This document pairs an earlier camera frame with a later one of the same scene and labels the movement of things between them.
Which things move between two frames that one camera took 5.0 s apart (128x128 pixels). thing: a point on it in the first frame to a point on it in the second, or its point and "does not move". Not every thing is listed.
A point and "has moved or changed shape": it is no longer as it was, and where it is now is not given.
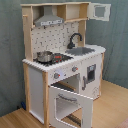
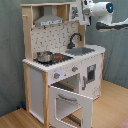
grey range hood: (48, 18) does not move
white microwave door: (91, 11) has moved or changed shape
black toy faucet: (71, 44) does not move
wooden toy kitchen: (63, 76) does not move
